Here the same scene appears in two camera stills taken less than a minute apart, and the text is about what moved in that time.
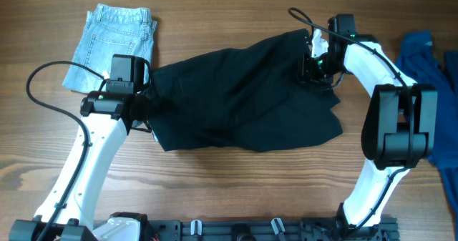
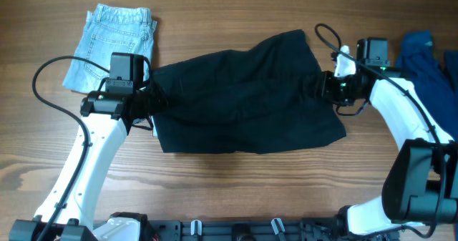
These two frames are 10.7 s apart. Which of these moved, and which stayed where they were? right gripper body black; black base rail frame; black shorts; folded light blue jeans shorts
Moved: right gripper body black
Stayed: black shorts; folded light blue jeans shorts; black base rail frame
